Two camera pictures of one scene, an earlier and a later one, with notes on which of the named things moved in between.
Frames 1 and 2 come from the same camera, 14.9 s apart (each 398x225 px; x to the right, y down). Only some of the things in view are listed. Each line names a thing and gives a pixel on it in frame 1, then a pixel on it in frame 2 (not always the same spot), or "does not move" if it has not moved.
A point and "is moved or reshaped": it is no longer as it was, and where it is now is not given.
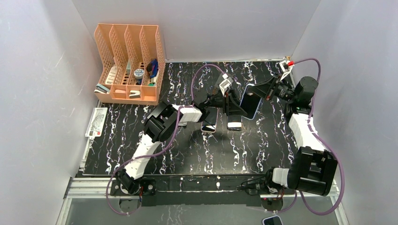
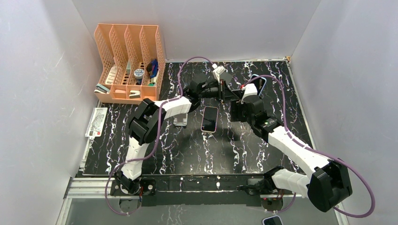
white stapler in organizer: (135, 93) does not move
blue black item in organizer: (152, 67) does not move
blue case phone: (249, 102) is moved or reshaped
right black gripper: (265, 88) -> (236, 106)
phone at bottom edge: (275, 220) does not move
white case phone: (209, 124) does not move
